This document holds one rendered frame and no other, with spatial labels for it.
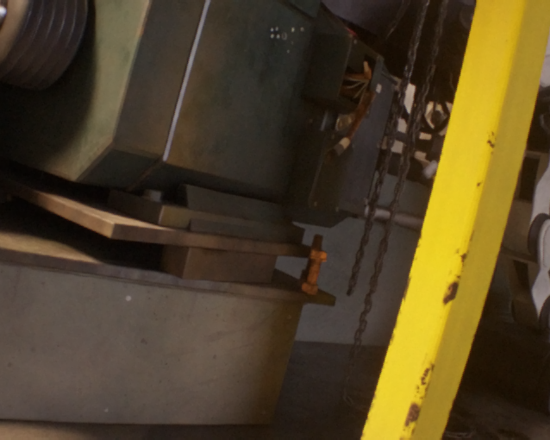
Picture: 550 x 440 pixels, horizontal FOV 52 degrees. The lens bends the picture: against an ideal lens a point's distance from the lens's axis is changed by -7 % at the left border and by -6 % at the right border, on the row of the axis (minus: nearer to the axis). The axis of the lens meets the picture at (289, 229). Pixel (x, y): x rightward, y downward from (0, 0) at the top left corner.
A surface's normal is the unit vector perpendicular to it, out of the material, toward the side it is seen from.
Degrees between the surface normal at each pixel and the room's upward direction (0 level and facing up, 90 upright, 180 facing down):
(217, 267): 90
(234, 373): 90
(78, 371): 90
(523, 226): 91
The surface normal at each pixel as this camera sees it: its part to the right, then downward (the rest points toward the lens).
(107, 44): -0.58, -0.09
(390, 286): 0.54, 0.20
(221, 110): 0.78, 0.24
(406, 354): -0.80, -0.17
